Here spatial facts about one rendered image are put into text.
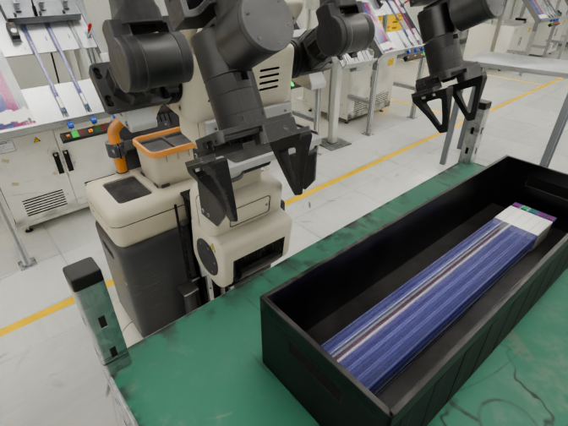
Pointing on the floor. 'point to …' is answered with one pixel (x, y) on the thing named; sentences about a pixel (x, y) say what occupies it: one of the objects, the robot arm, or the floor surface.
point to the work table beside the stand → (504, 61)
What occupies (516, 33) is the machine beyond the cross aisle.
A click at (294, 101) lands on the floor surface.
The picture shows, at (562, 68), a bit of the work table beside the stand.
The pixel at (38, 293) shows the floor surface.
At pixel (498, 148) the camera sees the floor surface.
